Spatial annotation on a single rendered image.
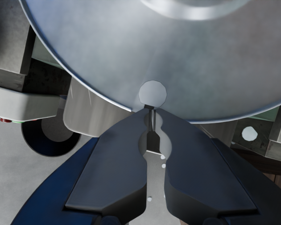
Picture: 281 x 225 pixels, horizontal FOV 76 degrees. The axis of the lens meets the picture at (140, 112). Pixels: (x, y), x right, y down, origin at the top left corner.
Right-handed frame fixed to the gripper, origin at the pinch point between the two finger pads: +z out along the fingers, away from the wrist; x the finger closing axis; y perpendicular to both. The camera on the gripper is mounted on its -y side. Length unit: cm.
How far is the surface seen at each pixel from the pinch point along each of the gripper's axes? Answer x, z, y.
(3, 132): -75, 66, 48
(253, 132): 16.2, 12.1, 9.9
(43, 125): -53, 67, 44
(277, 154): 22.0, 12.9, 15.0
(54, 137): -48, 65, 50
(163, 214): 10, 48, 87
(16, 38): -20.7, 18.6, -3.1
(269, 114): 18.7, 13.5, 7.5
